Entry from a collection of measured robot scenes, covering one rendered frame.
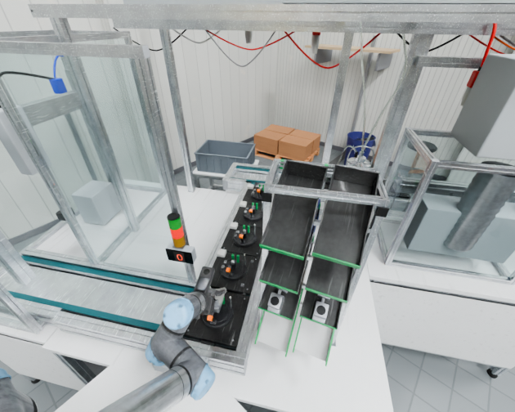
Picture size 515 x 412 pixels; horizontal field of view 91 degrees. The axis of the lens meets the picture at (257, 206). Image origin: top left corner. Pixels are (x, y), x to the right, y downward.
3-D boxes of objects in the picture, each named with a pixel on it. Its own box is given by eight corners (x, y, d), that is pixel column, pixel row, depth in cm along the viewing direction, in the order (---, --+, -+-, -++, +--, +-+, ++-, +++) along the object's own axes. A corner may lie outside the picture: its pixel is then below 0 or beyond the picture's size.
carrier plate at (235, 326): (236, 348, 105) (235, 346, 103) (182, 336, 108) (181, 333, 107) (249, 298, 124) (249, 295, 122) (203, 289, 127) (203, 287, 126)
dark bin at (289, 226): (303, 261, 71) (303, 252, 64) (260, 248, 75) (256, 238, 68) (325, 181, 83) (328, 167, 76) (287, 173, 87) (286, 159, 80)
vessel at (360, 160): (360, 210, 152) (379, 152, 130) (337, 207, 155) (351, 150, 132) (358, 197, 163) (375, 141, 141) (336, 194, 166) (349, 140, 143)
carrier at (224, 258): (250, 295, 125) (250, 279, 117) (204, 287, 129) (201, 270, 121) (260, 259, 144) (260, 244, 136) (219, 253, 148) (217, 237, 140)
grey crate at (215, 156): (248, 176, 286) (247, 158, 272) (196, 171, 296) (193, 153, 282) (255, 160, 319) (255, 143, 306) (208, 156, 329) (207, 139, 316)
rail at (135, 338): (244, 376, 104) (244, 364, 98) (61, 331, 119) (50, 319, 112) (248, 361, 109) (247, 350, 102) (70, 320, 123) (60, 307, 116)
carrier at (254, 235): (260, 258, 144) (260, 243, 137) (220, 252, 148) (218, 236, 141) (267, 231, 163) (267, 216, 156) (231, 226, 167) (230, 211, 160)
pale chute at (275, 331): (288, 352, 100) (286, 357, 96) (257, 340, 104) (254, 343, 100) (305, 283, 103) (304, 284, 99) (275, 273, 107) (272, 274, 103)
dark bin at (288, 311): (293, 321, 90) (292, 319, 83) (258, 308, 93) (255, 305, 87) (312, 249, 102) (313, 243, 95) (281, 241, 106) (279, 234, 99)
